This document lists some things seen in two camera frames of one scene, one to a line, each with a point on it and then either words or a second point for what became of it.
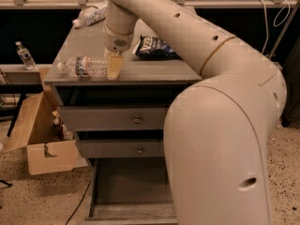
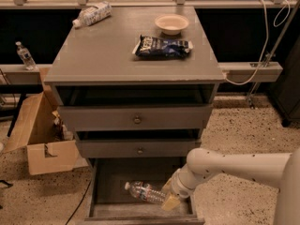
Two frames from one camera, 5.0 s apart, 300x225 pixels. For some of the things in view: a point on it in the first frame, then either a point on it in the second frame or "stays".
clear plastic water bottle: (84, 67) to (144, 190)
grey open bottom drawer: (130, 191) stays
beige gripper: (118, 42) to (180, 187)
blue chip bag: (155, 49) stays
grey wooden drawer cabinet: (119, 126) stays
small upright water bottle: (25, 56) stays
